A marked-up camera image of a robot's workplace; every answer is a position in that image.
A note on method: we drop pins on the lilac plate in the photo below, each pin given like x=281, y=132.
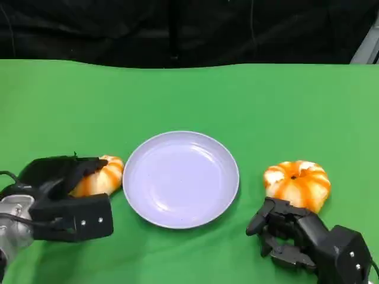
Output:
x=180, y=180

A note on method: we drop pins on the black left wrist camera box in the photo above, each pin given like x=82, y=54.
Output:
x=89, y=216

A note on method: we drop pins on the grey metal frame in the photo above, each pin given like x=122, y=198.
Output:
x=367, y=50

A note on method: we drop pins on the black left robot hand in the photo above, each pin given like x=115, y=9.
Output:
x=47, y=174

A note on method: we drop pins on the orange white toy bread roll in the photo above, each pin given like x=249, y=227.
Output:
x=299, y=185
x=103, y=180

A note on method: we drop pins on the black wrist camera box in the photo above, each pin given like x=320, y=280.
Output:
x=89, y=216
x=346, y=254

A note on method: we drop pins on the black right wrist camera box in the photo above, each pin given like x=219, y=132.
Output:
x=346, y=254

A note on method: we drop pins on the green table cloth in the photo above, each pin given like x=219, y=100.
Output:
x=189, y=100

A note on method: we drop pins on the black vertical pole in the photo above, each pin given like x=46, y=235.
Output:
x=174, y=29

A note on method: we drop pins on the black backdrop curtain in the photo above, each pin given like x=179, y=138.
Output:
x=118, y=29

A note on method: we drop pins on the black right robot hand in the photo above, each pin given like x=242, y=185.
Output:
x=309, y=230

